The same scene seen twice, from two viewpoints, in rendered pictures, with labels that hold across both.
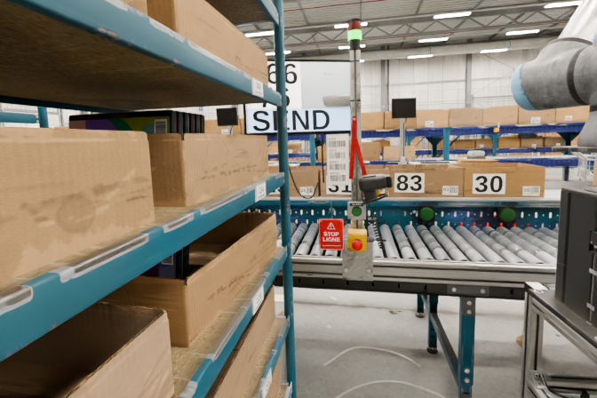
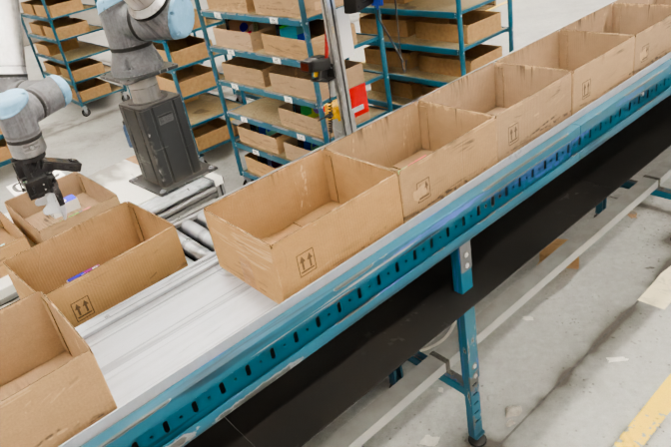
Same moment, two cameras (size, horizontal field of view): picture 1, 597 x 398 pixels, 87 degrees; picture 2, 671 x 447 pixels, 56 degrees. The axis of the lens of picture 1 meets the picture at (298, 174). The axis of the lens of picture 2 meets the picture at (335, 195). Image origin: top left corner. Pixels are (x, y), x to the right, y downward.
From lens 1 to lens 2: 3.49 m
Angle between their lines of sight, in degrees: 123
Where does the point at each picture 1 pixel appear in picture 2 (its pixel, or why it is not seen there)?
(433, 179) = (365, 147)
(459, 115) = not seen: outside the picture
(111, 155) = not seen: outside the picture
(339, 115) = not seen: outside the picture
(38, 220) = (232, 5)
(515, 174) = (252, 198)
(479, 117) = not seen: outside the picture
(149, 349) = (246, 37)
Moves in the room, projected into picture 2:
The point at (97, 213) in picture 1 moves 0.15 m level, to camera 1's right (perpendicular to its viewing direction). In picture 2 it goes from (238, 7) to (217, 15)
